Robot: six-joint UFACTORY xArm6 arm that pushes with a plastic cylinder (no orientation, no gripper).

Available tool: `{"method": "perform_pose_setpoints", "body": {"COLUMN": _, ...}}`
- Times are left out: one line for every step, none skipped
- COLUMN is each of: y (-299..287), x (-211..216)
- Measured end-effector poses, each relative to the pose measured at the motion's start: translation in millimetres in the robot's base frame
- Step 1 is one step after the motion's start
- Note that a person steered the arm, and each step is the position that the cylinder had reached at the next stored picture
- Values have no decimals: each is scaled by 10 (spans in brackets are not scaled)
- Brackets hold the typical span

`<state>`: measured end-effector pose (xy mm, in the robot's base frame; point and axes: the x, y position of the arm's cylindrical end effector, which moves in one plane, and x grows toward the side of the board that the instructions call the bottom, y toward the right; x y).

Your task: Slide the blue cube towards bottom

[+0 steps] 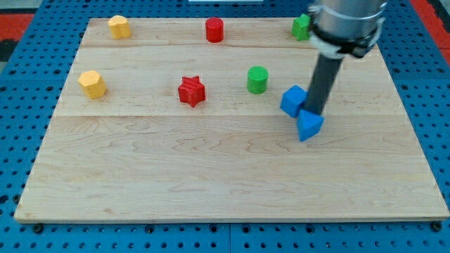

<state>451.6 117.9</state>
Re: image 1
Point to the blue cube block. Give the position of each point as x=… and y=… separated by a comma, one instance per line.
x=292, y=100

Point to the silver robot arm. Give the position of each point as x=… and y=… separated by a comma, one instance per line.
x=345, y=27

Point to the red star block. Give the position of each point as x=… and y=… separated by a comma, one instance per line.
x=191, y=91

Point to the green cylinder block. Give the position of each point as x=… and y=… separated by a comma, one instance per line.
x=257, y=78

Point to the light wooden board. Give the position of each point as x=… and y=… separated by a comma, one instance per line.
x=139, y=155

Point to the blue triangular prism block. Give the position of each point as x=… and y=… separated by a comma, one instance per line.
x=308, y=124

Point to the red cylinder block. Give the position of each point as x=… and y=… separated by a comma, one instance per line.
x=214, y=29

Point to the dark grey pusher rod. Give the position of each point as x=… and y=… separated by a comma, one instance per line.
x=321, y=84

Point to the green star block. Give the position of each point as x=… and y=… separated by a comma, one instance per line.
x=300, y=27

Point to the yellow hexagon block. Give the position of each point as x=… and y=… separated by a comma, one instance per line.
x=92, y=84

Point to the yellow rounded block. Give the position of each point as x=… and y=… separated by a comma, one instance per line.
x=119, y=27

